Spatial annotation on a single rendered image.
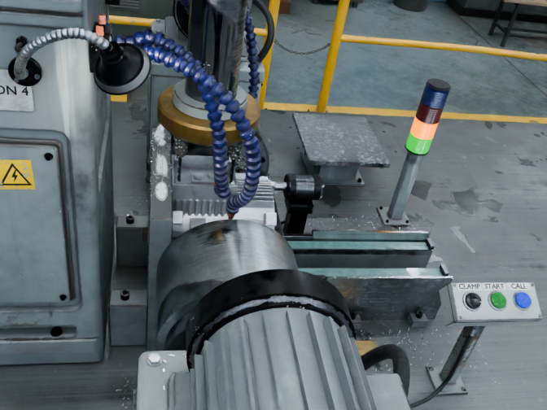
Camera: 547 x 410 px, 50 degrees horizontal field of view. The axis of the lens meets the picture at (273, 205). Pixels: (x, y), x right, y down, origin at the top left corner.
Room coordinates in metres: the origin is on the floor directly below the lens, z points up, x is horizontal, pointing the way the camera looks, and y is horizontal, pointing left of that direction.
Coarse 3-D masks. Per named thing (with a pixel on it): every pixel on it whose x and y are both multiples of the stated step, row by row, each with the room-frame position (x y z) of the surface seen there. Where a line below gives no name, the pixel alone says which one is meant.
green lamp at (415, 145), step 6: (408, 138) 1.36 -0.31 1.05; (414, 138) 1.33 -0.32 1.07; (432, 138) 1.34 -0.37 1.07; (408, 144) 1.34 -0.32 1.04; (414, 144) 1.33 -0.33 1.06; (420, 144) 1.33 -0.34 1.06; (426, 144) 1.33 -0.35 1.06; (414, 150) 1.33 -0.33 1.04; (420, 150) 1.33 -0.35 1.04; (426, 150) 1.33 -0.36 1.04
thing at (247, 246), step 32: (224, 224) 0.75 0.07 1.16; (256, 224) 0.77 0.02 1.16; (160, 256) 0.73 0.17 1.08; (192, 256) 0.68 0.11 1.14; (224, 256) 0.67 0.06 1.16; (256, 256) 0.68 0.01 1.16; (288, 256) 0.74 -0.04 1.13; (160, 288) 0.66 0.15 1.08; (192, 288) 0.61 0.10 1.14; (160, 320) 0.59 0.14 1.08
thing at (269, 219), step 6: (174, 216) 0.84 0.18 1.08; (180, 216) 0.84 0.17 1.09; (264, 216) 0.89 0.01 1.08; (270, 216) 0.89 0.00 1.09; (276, 216) 0.89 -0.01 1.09; (174, 222) 0.83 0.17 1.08; (180, 222) 0.83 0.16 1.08; (264, 222) 0.89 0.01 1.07; (270, 222) 0.88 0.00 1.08; (276, 222) 0.88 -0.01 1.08
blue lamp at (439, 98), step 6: (426, 84) 1.36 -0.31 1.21; (426, 90) 1.34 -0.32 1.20; (432, 90) 1.33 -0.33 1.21; (426, 96) 1.34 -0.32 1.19; (432, 96) 1.33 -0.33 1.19; (438, 96) 1.33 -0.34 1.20; (444, 96) 1.33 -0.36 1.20; (426, 102) 1.33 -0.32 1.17; (432, 102) 1.33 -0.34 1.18; (438, 102) 1.33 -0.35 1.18; (444, 102) 1.34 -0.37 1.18
